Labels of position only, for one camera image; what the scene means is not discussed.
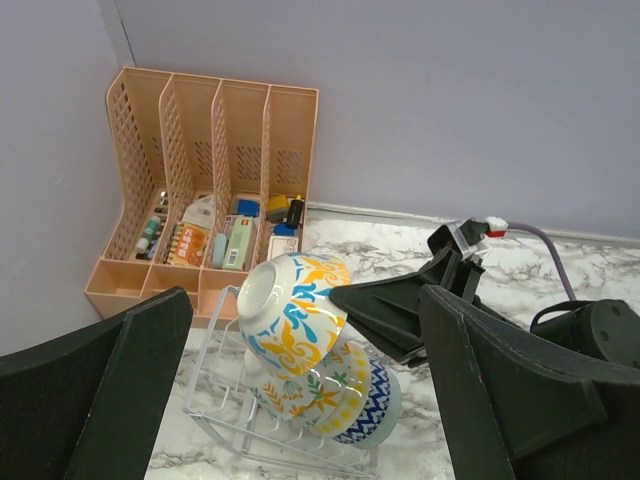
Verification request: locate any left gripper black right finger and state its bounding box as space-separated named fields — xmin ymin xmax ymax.
xmin=420 ymin=285 xmax=639 ymax=479

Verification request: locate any white wire dish rack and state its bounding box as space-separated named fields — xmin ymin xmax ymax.
xmin=182 ymin=286 xmax=379 ymax=479

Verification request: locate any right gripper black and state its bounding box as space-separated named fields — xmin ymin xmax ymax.
xmin=329 ymin=247 xmax=485 ymax=365

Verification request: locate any blue eraser block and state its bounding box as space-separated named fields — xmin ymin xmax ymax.
xmin=235 ymin=199 xmax=260 ymax=218

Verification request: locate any yellow black eraser block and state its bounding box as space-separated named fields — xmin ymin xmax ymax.
xmin=266 ymin=195 xmax=290 ymax=223

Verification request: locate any yellow teal patterned bowl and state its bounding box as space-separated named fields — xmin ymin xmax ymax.
xmin=311 ymin=341 xmax=371 ymax=437

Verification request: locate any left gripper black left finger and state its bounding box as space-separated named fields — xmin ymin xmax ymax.
xmin=1 ymin=287 xmax=193 ymax=479

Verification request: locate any red and blue patterned bowl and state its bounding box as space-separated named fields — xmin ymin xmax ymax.
xmin=333 ymin=359 xmax=391 ymax=444

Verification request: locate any white orange leaf bowl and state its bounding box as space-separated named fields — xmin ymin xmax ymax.
xmin=293 ymin=340 xmax=351 ymax=429

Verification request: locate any glue stick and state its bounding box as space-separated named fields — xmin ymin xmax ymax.
xmin=134 ymin=215 xmax=161 ymax=254

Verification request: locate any blue small block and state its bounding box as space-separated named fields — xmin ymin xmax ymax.
xmin=273 ymin=223 xmax=298 ymax=237

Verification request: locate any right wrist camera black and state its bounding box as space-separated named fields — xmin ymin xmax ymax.
xmin=427 ymin=216 xmax=508 ymax=260

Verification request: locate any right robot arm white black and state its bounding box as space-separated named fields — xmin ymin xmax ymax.
xmin=330 ymin=247 xmax=639 ymax=368

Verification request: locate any green staple box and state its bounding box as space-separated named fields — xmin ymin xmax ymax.
xmin=222 ymin=216 xmax=257 ymax=271

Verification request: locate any white card box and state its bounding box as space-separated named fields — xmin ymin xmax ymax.
xmin=266 ymin=235 xmax=299 ymax=260

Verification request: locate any light blue tube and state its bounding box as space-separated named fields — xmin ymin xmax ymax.
xmin=211 ymin=233 xmax=228 ymax=269

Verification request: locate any black yellow marker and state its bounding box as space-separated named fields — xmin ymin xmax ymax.
xmin=285 ymin=195 xmax=305 ymax=229

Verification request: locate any blue yellow floral bowl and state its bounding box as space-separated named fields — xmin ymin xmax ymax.
xmin=236 ymin=252 xmax=351 ymax=378

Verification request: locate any orange plastic file organizer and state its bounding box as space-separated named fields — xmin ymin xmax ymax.
xmin=85 ymin=67 xmax=319 ymax=328

